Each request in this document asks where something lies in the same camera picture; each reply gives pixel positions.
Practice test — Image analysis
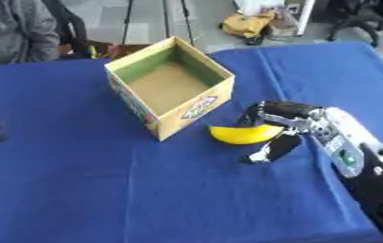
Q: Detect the yellow toy banana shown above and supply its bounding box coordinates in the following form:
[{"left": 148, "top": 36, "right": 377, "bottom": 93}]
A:
[{"left": 207, "top": 123, "right": 286, "bottom": 146}]

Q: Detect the tan cardboard box green inside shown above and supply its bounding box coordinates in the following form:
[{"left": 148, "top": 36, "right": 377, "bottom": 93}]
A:
[{"left": 103, "top": 36, "right": 237, "bottom": 142}]

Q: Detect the white cabinet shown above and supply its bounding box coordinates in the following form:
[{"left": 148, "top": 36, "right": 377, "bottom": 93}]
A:
[{"left": 232, "top": 0, "right": 317, "bottom": 38}]

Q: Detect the black tripod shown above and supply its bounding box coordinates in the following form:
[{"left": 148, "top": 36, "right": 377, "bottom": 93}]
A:
[{"left": 119, "top": 0, "right": 198, "bottom": 46}]

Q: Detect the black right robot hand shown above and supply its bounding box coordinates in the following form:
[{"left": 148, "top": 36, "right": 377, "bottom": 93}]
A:
[{"left": 234, "top": 100, "right": 326, "bottom": 165}]

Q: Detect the yellow bag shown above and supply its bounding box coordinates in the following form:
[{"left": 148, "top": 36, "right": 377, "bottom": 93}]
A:
[{"left": 219, "top": 11, "right": 278, "bottom": 40}]

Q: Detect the black office chair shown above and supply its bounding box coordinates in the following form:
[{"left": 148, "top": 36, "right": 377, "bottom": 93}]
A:
[{"left": 325, "top": 0, "right": 383, "bottom": 47}]

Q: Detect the person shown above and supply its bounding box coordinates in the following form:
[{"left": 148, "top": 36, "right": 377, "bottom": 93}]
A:
[{"left": 0, "top": 0, "right": 62, "bottom": 65}]

